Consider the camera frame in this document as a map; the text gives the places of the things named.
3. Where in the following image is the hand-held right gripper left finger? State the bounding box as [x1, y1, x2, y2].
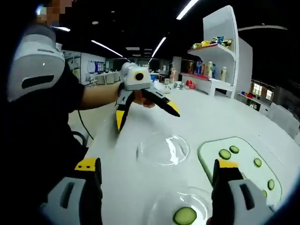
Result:
[38, 157, 103, 225]

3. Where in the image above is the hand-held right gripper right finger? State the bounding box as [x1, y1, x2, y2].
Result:
[207, 158, 275, 225]

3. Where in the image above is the group of green cucumber slices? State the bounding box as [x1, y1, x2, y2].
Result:
[218, 145, 276, 199]

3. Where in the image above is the clear glass bowl with slice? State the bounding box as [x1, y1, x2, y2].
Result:
[135, 132, 191, 167]

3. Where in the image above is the single round cucumber slice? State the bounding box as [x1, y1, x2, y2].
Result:
[172, 206, 198, 225]

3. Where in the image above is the clear petri dish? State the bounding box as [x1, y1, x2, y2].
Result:
[142, 186, 214, 225]

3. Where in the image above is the person's left hand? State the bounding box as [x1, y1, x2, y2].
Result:
[132, 90, 157, 109]

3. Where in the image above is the dark printed box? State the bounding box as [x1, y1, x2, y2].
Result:
[187, 59, 196, 75]

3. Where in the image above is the white green-edged cutting board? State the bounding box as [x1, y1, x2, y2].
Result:
[197, 136, 283, 203]

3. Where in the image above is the plain white bottle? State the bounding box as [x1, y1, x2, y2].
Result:
[220, 66, 228, 83]

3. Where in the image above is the row of colourful snack packets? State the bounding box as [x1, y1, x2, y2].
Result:
[191, 36, 233, 49]

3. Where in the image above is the white shelf unit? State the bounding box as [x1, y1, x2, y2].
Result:
[187, 5, 254, 99]

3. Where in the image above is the straight ceiling light strip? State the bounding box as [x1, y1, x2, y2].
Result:
[176, 0, 200, 20]

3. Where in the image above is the low white side table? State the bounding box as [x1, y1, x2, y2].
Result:
[236, 92, 272, 113]

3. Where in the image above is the white chair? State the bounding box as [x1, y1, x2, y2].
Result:
[266, 101, 300, 139]

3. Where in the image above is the white chest-worn device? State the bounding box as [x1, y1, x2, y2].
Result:
[6, 24, 66, 103]

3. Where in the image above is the curved ceiling light strip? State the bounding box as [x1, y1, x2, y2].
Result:
[237, 24, 289, 32]

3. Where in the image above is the wall poster board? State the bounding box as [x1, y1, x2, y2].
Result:
[85, 58, 106, 82]

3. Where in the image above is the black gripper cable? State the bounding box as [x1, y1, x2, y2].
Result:
[77, 109, 95, 141]

